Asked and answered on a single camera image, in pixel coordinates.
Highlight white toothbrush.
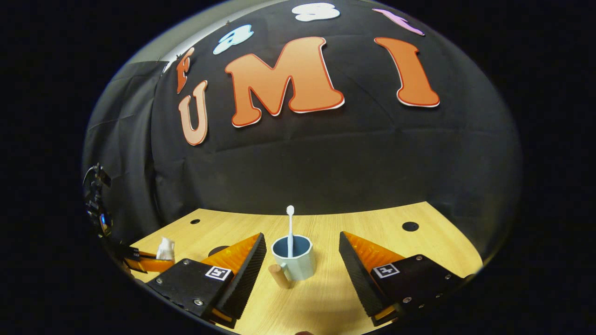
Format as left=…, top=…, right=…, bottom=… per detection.
left=286, top=205, right=295, bottom=258

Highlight black backdrop cloth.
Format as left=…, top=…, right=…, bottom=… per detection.
left=81, top=0, right=522, bottom=261

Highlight wooden desktop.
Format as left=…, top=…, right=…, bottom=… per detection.
left=130, top=201, right=484, bottom=335

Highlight pale blue cup wooden handle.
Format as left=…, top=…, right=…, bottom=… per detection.
left=269, top=235, right=316, bottom=289

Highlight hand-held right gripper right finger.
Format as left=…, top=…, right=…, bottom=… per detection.
left=339, top=231, right=471, bottom=327

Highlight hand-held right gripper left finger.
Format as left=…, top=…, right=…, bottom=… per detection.
left=146, top=233, right=267, bottom=329

